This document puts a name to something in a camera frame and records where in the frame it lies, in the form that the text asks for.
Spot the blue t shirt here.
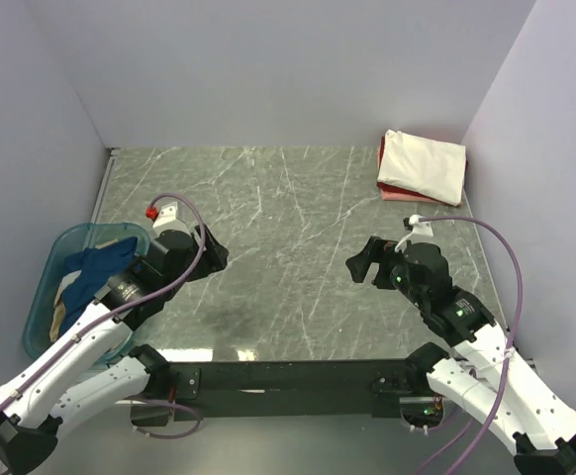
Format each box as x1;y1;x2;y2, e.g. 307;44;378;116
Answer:
58;237;138;336

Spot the teal plastic bin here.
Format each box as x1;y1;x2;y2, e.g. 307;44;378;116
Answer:
23;223;149;359

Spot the folded red t shirt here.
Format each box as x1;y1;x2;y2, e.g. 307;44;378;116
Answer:
377;182;430;201

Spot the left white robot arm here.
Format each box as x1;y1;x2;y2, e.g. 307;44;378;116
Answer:
0;226;229;474

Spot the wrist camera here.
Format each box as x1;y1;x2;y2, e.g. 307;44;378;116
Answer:
399;215;434;245
145;202;188;236

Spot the beige t shirt in bin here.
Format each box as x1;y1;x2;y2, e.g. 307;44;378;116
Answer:
48;239;118;342

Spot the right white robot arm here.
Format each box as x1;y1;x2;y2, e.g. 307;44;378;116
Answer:
346;237;576;474

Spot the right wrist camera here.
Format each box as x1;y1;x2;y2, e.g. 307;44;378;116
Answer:
399;215;434;245

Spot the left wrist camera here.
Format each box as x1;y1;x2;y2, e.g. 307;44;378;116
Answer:
145;202;188;236

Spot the folded pink t shirt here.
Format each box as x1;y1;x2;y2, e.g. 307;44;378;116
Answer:
376;136;440;204

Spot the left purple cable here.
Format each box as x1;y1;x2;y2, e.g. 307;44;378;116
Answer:
0;192;205;441

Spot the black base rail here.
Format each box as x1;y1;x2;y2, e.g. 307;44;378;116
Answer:
140;359;441;419

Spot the folded white t shirt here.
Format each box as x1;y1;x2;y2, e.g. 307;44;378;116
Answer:
376;130;467;207

